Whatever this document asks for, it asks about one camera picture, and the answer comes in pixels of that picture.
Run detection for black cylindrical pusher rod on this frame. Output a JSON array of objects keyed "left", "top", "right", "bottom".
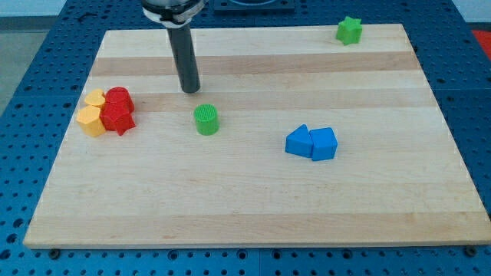
[{"left": 167, "top": 24, "right": 200, "bottom": 94}]

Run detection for yellow hexagon block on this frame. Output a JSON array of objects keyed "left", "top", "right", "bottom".
[{"left": 76, "top": 106, "right": 106, "bottom": 137}]

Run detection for red cylinder block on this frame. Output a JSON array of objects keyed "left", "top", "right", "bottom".
[{"left": 105, "top": 87, "right": 134, "bottom": 113}]

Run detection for wooden board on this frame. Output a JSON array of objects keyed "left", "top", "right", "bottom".
[{"left": 24, "top": 24, "right": 490, "bottom": 249}]

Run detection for red star block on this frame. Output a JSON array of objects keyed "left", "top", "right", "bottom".
[{"left": 100, "top": 103, "right": 136, "bottom": 136}]

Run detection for green cylinder block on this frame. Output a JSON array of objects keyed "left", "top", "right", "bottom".
[{"left": 193, "top": 103, "right": 219, "bottom": 136}]

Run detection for blue cube block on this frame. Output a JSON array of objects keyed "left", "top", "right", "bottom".
[{"left": 309, "top": 127, "right": 338, "bottom": 161}]

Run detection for blue triangle block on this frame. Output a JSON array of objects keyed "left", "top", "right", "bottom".
[{"left": 285, "top": 124, "right": 313, "bottom": 158}]

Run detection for green star block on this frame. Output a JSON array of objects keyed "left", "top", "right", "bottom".
[{"left": 335, "top": 16, "right": 363, "bottom": 45}]

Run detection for yellow heart block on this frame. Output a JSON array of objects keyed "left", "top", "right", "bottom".
[{"left": 84, "top": 88, "right": 106, "bottom": 108}]

